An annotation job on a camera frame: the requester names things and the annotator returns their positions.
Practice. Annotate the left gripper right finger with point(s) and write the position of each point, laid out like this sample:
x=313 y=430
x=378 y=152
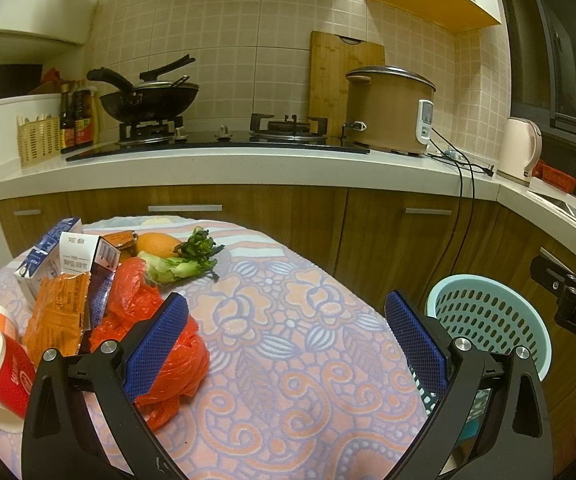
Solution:
x=514 y=439

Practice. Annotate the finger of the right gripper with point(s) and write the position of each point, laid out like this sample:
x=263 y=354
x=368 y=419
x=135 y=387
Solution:
x=551 y=274

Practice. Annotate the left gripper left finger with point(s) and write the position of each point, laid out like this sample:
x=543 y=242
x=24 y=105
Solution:
x=59 y=439

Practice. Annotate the orange snack packet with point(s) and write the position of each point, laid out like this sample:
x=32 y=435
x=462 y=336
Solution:
x=58 y=316

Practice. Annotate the blue white milk carton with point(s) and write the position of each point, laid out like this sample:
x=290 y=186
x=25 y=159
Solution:
x=43 y=260

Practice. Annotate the white dark small carton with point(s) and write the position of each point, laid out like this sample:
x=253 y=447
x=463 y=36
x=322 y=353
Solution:
x=92 y=254

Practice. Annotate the orange peel large piece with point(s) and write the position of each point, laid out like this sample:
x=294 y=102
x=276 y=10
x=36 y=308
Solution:
x=158 y=244

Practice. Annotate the green bok choy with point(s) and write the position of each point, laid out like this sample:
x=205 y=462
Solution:
x=193 y=258

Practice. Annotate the light blue perforated basket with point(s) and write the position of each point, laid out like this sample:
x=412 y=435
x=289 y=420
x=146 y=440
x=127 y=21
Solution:
x=494 y=317

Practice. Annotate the steel sink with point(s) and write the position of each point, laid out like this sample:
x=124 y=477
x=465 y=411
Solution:
x=560 y=205

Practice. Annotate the red dish rack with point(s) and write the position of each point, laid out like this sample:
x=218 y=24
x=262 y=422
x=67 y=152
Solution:
x=554 y=177

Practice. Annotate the white electric kettle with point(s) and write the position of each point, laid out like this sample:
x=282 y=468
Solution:
x=520 y=151

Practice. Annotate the wooden lower cabinets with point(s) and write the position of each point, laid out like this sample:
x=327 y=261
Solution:
x=372 y=241

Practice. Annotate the brown rice cooker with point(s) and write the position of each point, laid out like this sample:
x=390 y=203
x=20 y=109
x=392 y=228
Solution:
x=389 y=109

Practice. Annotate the woven utensil basket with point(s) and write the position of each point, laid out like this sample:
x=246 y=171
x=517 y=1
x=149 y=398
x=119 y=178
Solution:
x=38 y=140

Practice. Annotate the red label sauce bottle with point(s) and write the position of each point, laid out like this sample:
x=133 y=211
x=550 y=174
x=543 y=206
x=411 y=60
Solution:
x=83 y=115

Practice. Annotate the wooden cutting board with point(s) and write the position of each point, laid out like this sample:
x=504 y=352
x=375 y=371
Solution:
x=330 y=58

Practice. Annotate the dark sauce bottle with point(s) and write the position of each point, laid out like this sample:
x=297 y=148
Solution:
x=66 y=121

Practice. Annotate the black gas stove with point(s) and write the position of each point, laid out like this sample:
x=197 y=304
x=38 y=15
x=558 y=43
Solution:
x=265 y=131

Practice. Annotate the black wok on stove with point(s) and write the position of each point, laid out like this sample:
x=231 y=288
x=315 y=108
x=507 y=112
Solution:
x=152 y=100

